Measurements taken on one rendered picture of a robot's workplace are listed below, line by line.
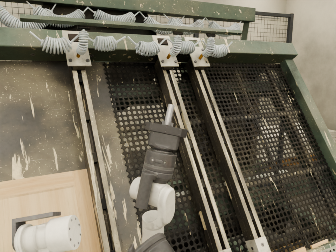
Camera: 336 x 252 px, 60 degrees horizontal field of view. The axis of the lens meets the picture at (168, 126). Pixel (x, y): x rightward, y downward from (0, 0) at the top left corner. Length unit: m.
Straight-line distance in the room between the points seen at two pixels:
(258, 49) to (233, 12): 0.51
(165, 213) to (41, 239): 0.33
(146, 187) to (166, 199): 0.07
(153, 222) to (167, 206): 0.07
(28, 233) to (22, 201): 0.53
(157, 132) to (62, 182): 0.51
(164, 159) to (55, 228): 0.33
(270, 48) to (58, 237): 1.70
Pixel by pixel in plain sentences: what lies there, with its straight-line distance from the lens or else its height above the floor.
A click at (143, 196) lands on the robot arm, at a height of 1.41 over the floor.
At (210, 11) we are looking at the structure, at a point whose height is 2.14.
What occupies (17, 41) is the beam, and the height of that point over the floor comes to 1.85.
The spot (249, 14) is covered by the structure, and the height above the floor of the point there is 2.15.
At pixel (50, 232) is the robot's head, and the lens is 0.63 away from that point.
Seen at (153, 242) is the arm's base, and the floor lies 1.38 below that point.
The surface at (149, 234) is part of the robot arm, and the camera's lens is 0.90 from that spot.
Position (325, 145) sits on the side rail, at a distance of 1.97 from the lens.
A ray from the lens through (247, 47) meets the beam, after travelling 1.89.
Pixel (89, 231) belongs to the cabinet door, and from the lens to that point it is 1.17.
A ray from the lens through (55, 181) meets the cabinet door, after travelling 1.20.
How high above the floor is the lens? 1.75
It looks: 11 degrees down
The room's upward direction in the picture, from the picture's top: straight up
